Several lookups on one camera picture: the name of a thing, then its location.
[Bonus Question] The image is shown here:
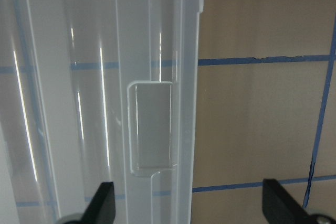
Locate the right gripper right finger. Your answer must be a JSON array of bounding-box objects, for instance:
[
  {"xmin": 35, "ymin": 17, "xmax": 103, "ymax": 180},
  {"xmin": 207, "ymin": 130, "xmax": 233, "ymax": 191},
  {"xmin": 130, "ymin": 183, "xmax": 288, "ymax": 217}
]
[{"xmin": 262, "ymin": 179, "xmax": 318, "ymax": 224}]

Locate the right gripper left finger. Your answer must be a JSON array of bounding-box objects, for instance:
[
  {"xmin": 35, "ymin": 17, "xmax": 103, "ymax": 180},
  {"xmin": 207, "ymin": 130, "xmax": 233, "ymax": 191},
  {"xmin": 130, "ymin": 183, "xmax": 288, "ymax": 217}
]
[{"xmin": 79, "ymin": 182, "xmax": 116, "ymax": 224}]

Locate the clear plastic box lid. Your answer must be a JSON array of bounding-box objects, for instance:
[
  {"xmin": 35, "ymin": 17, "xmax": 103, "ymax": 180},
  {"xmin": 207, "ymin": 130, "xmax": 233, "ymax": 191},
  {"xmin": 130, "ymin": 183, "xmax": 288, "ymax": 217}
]
[{"xmin": 1, "ymin": 0, "xmax": 203, "ymax": 223}]

